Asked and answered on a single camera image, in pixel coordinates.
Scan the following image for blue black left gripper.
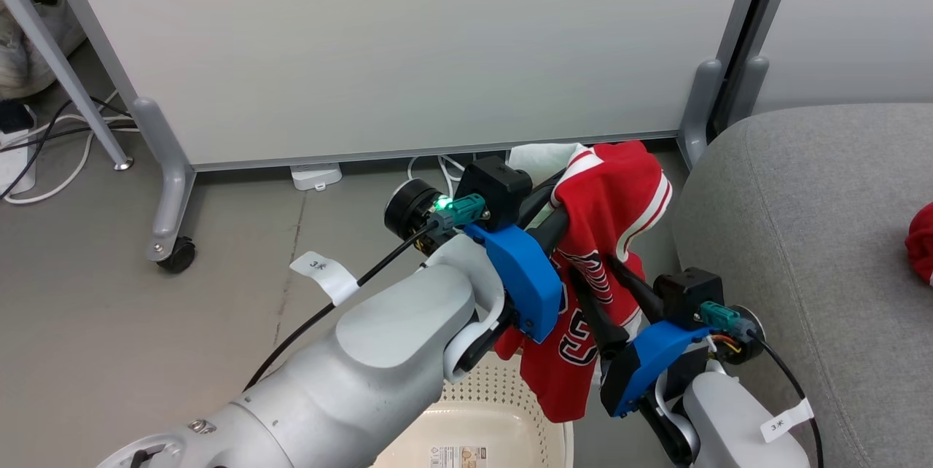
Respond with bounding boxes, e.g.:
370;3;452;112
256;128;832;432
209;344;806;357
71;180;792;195
384;171;571;343

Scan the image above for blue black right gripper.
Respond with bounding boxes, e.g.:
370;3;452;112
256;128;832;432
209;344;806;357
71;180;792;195
567;255;766;418

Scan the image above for red basketball jersey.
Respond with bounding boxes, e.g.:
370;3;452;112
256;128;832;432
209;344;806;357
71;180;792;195
494;140;673;424

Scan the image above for plain red garment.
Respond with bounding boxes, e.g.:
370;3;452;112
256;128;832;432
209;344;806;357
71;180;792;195
905;202;933;286

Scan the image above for cream perforated laundry basket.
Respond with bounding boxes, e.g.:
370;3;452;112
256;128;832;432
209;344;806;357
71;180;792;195
372;355;577;468

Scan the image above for printed basket label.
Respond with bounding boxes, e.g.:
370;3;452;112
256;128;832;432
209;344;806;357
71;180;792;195
429;445;488;468

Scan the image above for grey partition foot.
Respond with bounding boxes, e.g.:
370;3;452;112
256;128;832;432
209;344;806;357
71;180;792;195
131;96;196;265
729;55;770;126
678;56;730;167

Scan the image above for grey fabric sofa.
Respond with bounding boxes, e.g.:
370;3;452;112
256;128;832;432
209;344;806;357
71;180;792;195
671;104;933;468

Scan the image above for white partition panel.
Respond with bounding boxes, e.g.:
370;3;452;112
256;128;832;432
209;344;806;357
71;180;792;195
36;0;773;171
754;0;933;116

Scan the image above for white power strip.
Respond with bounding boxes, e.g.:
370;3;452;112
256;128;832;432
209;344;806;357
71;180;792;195
290;163;343;192

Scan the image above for black caster wheel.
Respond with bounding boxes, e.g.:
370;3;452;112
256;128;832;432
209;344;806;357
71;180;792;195
157;237;197;274

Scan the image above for grey metal leg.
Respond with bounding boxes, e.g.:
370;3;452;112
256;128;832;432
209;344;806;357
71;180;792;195
0;0;135;172

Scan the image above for white flat plastic block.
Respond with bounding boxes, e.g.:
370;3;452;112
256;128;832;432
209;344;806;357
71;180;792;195
0;127;37;195

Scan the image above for white sneaker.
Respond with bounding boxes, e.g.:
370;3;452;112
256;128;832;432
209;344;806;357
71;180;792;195
0;0;88;101

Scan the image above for teal left camera connector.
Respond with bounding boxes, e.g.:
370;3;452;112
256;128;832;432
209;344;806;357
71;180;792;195
430;193;488;230

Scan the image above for teal camera connector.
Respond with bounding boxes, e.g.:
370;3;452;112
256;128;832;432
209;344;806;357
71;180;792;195
698;300;759;342
430;193;488;230

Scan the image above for teal right camera connector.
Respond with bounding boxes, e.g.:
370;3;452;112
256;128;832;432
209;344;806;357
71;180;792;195
698;300;759;342

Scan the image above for white coiled cable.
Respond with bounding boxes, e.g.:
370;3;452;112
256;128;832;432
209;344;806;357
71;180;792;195
405;155;469;200

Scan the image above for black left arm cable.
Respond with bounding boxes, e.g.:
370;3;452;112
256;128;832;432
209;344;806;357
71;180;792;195
244;224;438;390

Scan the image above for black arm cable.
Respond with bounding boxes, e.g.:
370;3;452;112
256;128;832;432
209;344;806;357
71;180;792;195
757;337;824;468
244;224;438;390

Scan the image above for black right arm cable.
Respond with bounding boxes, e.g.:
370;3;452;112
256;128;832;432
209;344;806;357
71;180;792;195
757;337;824;468

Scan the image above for white right cable tag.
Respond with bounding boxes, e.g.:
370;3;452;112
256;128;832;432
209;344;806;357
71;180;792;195
760;399;815;444

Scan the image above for white cable tag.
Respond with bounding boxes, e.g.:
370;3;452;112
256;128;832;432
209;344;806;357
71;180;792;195
760;399;815;444
289;251;359;306

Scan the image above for white left cable tag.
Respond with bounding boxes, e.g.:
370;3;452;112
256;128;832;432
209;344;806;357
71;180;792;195
289;251;359;306

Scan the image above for white floor cable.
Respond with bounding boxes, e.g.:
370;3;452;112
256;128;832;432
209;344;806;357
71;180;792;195
0;93;139;205

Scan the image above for black floor cable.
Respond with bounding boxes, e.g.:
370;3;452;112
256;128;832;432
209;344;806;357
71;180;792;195
0;96;133;200

